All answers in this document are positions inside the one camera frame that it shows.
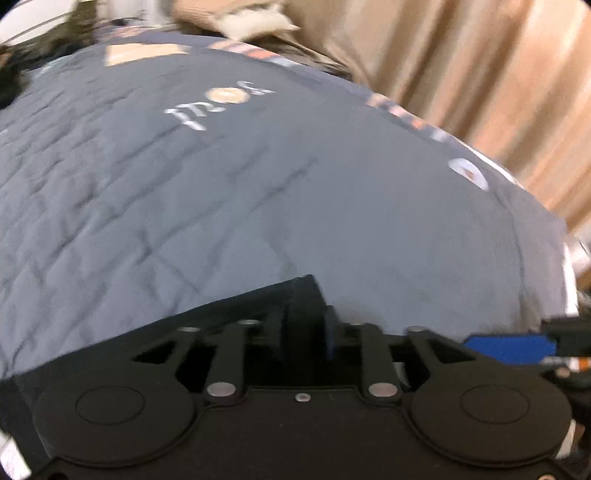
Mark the grey printed quilt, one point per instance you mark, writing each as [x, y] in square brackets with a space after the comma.
[231, 184]

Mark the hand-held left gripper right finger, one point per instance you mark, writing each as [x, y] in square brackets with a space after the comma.
[329, 337]

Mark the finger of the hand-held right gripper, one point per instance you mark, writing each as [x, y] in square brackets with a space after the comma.
[508, 348]

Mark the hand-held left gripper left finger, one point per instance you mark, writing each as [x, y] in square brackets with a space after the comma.
[274, 341]

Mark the beige curtain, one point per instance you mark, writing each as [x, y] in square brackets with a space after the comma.
[461, 92]

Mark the black fleece sweater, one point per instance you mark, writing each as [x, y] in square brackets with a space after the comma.
[83, 360]

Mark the beige and white pillow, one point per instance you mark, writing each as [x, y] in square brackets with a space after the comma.
[240, 16]

